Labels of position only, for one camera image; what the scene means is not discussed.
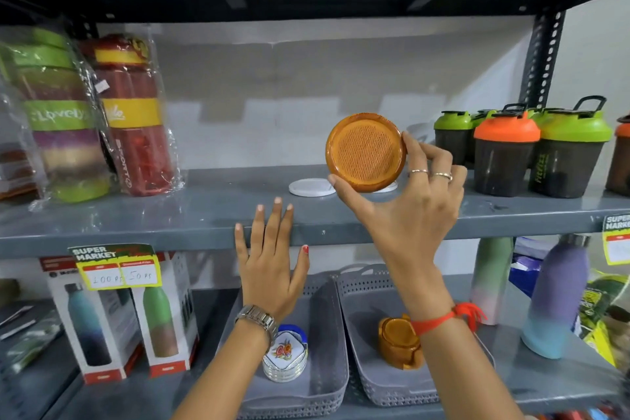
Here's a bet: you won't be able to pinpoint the person's left hand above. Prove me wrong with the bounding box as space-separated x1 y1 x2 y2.
234 197 311 323

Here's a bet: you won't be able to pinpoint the person's right hand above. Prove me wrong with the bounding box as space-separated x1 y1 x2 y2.
327 131 468 300

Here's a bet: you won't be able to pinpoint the orange round coaster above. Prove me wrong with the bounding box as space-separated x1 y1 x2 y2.
325 113 407 193

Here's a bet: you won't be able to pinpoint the person's right forearm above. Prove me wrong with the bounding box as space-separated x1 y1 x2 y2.
396 282 526 420

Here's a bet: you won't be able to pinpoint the person's left forearm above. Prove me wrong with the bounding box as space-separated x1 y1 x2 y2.
172 320 272 420

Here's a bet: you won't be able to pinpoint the small green lid shaker bottle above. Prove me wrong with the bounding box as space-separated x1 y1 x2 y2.
433 111 473 165

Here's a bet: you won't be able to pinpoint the grey metal shelf rack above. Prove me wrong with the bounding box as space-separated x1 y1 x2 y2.
0 0 630 420

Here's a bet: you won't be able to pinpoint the orange lid shaker bottle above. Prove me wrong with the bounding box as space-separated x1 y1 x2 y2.
605 114 630 197
473 109 541 198

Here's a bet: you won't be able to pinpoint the silver wristwatch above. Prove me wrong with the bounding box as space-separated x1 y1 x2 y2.
235 305 279 343

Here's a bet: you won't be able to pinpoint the grey plastic basket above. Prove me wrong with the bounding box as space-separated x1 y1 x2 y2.
336 264 496 409
216 271 350 420

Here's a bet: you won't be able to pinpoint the floral white coaster set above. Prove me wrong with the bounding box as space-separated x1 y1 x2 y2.
262 324 309 383

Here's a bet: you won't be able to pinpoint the boxed green bottle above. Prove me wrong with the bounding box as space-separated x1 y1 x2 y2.
130 252 200 379

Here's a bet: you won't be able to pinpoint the green pink gradient bottle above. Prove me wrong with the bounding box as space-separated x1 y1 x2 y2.
470 237 515 326

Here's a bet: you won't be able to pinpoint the orange coaster holder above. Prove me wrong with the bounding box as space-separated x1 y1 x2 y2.
377 314 425 370

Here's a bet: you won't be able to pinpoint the green yellow price label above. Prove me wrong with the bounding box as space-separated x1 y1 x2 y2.
602 213 630 266
68 243 162 291

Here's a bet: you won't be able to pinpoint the large green lid shaker bottle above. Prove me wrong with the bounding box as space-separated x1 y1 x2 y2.
529 95 614 199

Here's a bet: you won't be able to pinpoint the blue package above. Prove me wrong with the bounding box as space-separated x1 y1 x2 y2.
508 237 558 298

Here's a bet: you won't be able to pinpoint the red yellow wrapped bottle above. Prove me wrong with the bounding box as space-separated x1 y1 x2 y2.
79 32 185 197

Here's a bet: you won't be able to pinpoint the boxed blue bottle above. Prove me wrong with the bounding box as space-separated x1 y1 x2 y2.
40 257 144 385

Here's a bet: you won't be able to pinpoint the purple blue gradient bottle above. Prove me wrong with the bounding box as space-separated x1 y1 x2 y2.
521 234 591 360

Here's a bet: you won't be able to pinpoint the yellow green packets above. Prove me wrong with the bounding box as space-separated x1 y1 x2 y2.
572 273 630 370

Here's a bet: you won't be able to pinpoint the green purple wrapped bottle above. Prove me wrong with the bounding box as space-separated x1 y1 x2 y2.
0 27 114 205

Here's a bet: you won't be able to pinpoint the clear wrapped dark items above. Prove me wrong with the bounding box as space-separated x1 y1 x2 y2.
0 304 64 377

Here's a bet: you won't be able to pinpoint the clear wrapped package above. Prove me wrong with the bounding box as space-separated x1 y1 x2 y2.
0 85 47 203

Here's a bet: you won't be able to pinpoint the red thread bracelet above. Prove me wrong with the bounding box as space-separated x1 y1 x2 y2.
409 302 488 337

